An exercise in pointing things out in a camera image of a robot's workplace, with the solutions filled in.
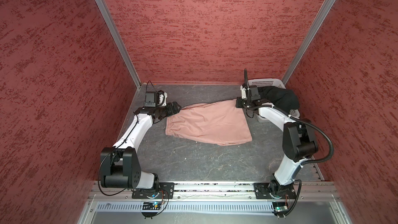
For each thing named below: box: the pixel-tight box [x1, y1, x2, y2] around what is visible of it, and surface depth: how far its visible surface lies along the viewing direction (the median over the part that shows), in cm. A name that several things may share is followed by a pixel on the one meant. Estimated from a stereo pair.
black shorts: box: [257, 85, 301, 112], surface depth 98 cm
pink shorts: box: [165, 99, 253, 146], surface depth 97 cm
